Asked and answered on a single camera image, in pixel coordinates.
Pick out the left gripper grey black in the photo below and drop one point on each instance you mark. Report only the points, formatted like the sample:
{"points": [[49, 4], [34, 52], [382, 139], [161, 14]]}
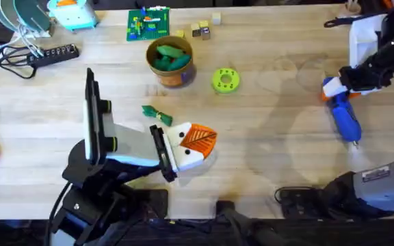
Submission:
{"points": [[132, 145]]}

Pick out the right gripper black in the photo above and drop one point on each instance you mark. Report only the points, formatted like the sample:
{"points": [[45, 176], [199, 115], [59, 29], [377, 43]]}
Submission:
{"points": [[371, 73]]}

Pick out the blue electric screwdriver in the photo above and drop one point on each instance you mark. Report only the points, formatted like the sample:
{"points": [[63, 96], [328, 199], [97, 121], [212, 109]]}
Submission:
{"points": [[345, 119]]}

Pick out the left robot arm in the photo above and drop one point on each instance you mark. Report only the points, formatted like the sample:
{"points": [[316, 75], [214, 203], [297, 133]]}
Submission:
{"points": [[91, 191]]}

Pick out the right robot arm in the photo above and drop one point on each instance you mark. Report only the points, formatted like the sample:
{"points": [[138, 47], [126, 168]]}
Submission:
{"points": [[381, 191]]}

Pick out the green vegetable toy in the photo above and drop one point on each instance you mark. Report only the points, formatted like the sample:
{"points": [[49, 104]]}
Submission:
{"points": [[157, 115]]}

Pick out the right wrist upright pale plate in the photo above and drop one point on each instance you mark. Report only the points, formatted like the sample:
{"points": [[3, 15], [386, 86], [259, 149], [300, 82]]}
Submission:
{"points": [[363, 37]]}

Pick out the green disc with holes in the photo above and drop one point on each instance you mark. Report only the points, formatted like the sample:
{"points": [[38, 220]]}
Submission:
{"points": [[233, 82]]}

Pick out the brown tub with green toys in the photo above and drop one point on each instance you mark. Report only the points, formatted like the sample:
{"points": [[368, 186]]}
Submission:
{"points": [[171, 75]]}

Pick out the small yellow cube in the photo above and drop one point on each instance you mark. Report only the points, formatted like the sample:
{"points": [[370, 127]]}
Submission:
{"points": [[180, 33]]}

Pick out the left wrist upright black plate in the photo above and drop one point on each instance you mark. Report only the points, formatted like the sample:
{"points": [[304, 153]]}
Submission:
{"points": [[90, 116]]}

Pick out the yellow and grey cube pair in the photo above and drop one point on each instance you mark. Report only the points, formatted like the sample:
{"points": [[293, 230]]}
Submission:
{"points": [[205, 30]]}

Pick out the small wooden cube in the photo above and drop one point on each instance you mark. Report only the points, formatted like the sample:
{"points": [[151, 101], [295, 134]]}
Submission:
{"points": [[195, 30]]}

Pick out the pale wooden cube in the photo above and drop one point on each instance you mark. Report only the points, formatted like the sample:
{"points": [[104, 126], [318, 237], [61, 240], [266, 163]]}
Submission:
{"points": [[216, 18]]}

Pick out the green board with toy blocks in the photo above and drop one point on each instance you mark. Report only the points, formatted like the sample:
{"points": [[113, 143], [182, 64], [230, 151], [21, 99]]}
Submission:
{"points": [[147, 25]]}

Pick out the black power strip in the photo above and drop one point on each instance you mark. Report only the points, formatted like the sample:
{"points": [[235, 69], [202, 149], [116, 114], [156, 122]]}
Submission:
{"points": [[55, 54]]}

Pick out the light blue toy box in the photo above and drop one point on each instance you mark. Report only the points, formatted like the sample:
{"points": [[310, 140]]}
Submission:
{"points": [[74, 15]]}

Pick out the teal disc stack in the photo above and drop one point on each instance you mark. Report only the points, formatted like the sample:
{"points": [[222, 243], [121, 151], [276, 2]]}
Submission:
{"points": [[29, 13]]}

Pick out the black rail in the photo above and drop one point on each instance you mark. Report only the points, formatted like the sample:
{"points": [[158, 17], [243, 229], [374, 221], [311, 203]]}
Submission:
{"points": [[320, 235]]}

